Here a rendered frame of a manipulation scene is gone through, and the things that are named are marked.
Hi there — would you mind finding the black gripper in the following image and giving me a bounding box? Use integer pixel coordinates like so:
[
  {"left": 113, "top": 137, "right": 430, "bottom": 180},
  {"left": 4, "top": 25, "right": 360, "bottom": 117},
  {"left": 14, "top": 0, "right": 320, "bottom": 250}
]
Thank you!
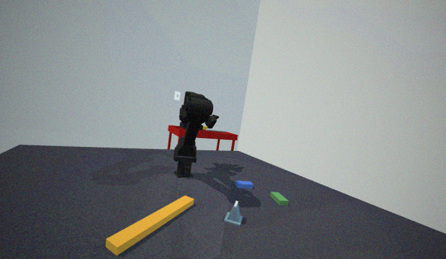
[{"left": 205, "top": 115, "right": 219, "bottom": 128}]

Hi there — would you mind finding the yellow rectangular bar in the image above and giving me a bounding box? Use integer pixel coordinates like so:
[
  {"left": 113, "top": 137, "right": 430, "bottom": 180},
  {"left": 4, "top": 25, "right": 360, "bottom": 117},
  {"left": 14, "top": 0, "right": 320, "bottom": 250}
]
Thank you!
[{"left": 106, "top": 196, "right": 194, "bottom": 255}]

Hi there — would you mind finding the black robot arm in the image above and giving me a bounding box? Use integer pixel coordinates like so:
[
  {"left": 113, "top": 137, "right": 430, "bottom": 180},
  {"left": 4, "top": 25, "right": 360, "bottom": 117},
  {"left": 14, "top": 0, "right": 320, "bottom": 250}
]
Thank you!
[{"left": 173, "top": 91, "right": 213, "bottom": 177}]

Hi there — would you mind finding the green rectangular block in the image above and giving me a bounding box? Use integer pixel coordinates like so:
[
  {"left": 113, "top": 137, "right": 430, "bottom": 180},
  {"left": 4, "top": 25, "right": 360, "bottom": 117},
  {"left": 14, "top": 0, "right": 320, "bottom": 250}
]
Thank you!
[{"left": 270, "top": 192, "right": 288, "bottom": 206}]

